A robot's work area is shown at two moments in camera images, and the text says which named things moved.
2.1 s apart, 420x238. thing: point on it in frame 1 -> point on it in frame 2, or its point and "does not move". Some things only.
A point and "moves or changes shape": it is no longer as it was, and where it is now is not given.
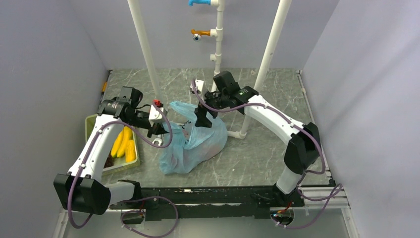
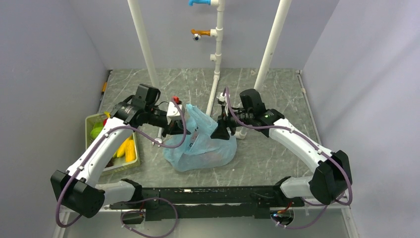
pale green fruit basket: (120, 163) does not move
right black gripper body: (217, 101) -> (232, 122)
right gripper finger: (201, 113) -> (220, 132)
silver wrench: (157, 139) does not move
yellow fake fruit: (130, 155) does not move
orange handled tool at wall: (105, 84) does not move
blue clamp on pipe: (190, 2) does not move
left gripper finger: (156, 128) -> (175, 127)
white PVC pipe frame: (218, 33) does not move
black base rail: (165, 203) does not move
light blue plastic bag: (190, 148) moves or changes shape
